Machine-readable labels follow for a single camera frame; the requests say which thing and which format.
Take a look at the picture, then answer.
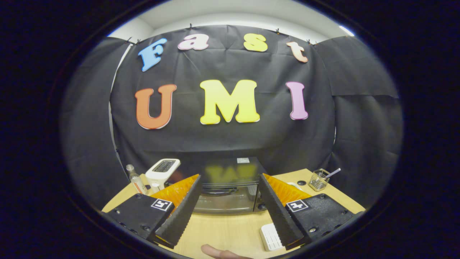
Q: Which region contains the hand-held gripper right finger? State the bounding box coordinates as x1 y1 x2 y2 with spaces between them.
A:
259 173 363 251

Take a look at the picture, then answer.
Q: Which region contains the black toaster oven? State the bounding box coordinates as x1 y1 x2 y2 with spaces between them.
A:
180 156 268 215

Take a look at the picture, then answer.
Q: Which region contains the white bread toaster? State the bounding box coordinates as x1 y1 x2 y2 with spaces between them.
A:
145 158 181 193

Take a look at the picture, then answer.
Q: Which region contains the small white rectangular plate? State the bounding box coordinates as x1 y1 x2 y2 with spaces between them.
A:
259 223 285 252

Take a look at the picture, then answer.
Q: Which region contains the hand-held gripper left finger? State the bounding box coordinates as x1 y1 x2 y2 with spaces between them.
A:
102 174 202 249

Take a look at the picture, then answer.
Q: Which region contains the wire mesh utensil holder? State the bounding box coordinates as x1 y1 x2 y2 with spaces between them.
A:
308 168 330 192

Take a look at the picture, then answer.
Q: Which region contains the clear glass bottle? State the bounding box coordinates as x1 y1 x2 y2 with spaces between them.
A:
126 164 148 195

